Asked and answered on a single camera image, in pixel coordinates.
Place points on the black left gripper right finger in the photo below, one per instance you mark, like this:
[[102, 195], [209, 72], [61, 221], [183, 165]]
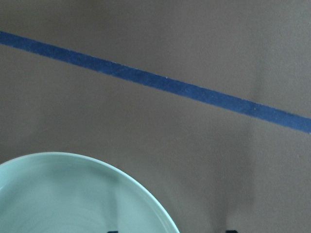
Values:
[[230, 231]]

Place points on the pale green round plate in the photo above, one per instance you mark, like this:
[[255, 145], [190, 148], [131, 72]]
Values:
[[57, 192]]

